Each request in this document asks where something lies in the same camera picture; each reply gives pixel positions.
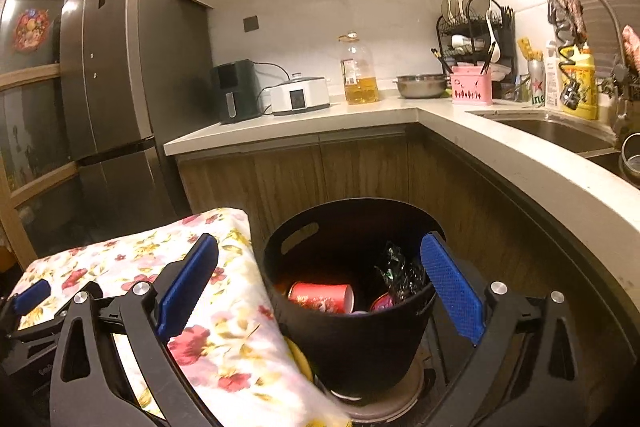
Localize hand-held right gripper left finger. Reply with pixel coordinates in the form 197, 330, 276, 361
50, 233, 221, 427

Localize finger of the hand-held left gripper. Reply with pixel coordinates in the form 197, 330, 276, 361
7, 281, 104, 338
0, 278, 52, 333

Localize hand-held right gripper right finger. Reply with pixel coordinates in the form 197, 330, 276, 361
420, 232, 588, 427

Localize black plastic bag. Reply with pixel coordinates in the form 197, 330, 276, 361
375, 242, 428, 300

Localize red paper cup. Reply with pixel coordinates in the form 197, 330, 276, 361
288, 282, 354, 314
369, 292, 398, 312

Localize black trash bin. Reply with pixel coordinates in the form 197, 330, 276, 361
262, 198, 446, 400

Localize floral blanket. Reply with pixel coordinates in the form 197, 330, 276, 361
10, 207, 351, 427

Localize wooden base cabinets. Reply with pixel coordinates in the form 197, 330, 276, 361
177, 124, 640, 408

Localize steel sink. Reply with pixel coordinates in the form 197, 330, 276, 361
470, 109, 640, 182

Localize pink utensil holder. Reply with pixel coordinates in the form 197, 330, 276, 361
450, 66, 493, 106

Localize steel pot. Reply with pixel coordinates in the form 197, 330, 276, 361
392, 74, 448, 100

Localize black air fryer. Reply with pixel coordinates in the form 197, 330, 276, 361
210, 59, 263, 125

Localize beer can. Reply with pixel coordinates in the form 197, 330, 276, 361
527, 59, 547, 108

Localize grey refrigerator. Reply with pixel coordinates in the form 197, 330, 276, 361
60, 0, 213, 228

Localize steel cup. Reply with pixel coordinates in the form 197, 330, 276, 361
619, 133, 640, 188

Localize white electric cooker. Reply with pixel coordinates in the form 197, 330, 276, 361
270, 73, 331, 116

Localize cooking oil bottle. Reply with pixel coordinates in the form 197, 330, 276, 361
338, 32, 380, 105

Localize wooden glass door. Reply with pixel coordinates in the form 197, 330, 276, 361
0, 0, 98, 268

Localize yellow detergent bottle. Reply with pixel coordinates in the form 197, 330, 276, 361
560, 47, 599, 120

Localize white ladle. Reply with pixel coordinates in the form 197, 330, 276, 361
485, 12, 502, 62

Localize black dish rack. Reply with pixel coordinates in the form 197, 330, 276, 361
436, 0, 517, 85

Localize red door decoration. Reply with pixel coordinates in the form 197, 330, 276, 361
12, 8, 51, 54

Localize pink cloth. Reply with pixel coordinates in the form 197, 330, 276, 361
621, 25, 640, 75

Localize steel kitchen faucet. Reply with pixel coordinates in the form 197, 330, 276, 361
547, 0, 640, 142

